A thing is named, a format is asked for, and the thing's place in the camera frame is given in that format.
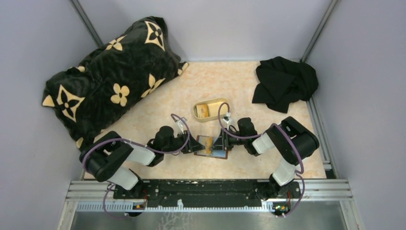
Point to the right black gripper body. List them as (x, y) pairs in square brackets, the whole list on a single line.
[(230, 141)]

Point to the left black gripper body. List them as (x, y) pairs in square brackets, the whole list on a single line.
[(177, 142)]

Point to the brown leather card holder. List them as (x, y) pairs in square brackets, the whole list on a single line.
[(208, 151)]

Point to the beige oval tray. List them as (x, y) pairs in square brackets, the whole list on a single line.
[(214, 106)]

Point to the gold credit card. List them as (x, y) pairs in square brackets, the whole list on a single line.
[(202, 111)]

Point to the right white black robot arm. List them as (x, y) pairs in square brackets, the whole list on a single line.
[(291, 139)]

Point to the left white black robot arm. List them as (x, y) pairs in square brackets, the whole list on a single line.
[(104, 159)]

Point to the crumpled black cloth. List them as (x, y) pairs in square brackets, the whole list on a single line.
[(282, 82)]

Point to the black floral plush pillow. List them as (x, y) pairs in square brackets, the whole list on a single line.
[(91, 96)]

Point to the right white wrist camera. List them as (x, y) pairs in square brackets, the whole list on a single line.
[(227, 118)]

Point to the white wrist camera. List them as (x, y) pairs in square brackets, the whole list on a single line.
[(227, 118), (181, 123)]

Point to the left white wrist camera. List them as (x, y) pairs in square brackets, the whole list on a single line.
[(181, 123)]

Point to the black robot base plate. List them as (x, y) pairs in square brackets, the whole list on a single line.
[(207, 193)]

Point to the white toothed cable rail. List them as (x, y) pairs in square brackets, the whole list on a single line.
[(129, 206)]

